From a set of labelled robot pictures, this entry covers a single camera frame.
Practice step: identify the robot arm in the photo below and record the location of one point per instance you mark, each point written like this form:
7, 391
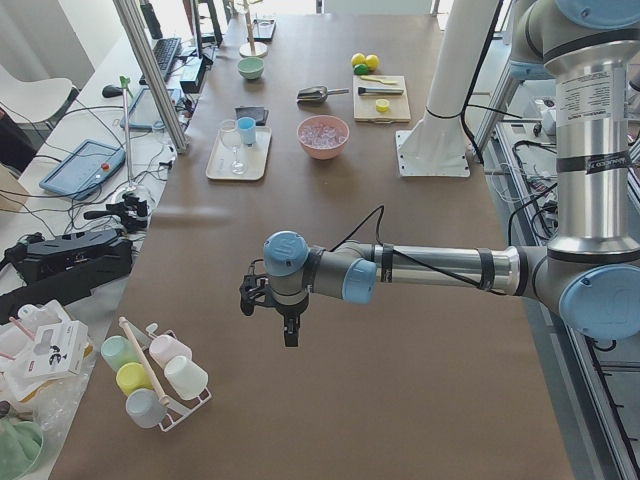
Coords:
588, 273

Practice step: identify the black computer mouse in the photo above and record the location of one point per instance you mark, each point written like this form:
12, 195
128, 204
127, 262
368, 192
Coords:
111, 91

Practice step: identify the grey folded cloth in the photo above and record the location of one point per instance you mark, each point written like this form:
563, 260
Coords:
258, 113

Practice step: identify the green lime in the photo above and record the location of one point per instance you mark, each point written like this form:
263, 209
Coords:
361, 69

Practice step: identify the wooden rack handle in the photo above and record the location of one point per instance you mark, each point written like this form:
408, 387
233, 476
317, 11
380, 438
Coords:
156, 385

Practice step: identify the white product box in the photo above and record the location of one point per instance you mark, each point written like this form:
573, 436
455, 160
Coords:
58, 350

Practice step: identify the clear wine glass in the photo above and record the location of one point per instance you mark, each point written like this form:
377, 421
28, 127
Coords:
231, 139

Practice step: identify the yellow lemon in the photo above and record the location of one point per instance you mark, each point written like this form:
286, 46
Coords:
372, 62
358, 59

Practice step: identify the pink bowl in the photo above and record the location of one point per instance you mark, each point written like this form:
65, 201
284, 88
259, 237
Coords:
331, 153

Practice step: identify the blue teach pendant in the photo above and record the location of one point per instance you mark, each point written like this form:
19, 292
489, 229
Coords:
143, 114
84, 171

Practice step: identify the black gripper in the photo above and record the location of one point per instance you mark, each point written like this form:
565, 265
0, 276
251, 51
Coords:
288, 313

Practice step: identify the light blue cup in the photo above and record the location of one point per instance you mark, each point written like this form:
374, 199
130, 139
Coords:
247, 129

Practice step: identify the cream serving tray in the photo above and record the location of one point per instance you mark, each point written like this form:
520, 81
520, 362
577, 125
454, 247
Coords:
254, 158

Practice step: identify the white pastel cup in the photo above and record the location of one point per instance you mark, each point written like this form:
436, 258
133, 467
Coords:
186, 377

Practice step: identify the wooden mug tree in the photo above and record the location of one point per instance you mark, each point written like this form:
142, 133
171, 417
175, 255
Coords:
251, 48

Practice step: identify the yellow plastic knife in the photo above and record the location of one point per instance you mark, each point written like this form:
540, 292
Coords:
377, 79

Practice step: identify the half lemon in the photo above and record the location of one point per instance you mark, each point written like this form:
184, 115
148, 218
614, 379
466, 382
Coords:
382, 105

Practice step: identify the green bowl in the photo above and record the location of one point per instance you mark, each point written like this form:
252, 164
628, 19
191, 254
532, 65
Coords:
251, 68

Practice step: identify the green pastel cup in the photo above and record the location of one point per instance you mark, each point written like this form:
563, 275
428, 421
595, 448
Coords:
117, 351

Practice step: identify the black keyboard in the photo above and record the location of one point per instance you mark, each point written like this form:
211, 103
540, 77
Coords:
166, 52

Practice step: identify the yellow pastel cup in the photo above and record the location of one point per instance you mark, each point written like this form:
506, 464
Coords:
131, 377

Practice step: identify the clear ice cubes pile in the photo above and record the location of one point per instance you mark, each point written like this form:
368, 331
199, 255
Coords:
321, 135

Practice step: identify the white wire cup rack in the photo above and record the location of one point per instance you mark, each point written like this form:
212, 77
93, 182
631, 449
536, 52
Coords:
178, 410

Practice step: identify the pink pastel cup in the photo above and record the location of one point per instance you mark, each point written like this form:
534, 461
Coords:
164, 348

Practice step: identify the white chair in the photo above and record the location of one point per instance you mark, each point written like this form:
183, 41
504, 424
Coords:
33, 104

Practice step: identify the grey pastel cup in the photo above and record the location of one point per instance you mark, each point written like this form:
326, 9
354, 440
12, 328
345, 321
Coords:
144, 408

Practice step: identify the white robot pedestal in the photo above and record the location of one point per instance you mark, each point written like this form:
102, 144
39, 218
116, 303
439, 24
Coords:
437, 144

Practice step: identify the steel black-handled tool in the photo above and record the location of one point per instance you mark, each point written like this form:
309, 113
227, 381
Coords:
371, 91

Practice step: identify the wooden cutting board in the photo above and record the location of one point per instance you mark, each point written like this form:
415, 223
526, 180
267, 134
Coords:
365, 109

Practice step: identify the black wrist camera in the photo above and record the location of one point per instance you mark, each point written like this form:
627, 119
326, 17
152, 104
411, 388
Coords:
255, 291

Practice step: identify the aluminium frame post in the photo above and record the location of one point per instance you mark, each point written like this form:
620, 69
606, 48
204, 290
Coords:
131, 21

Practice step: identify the metal ice scoop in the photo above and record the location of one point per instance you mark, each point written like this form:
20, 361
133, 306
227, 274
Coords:
318, 94

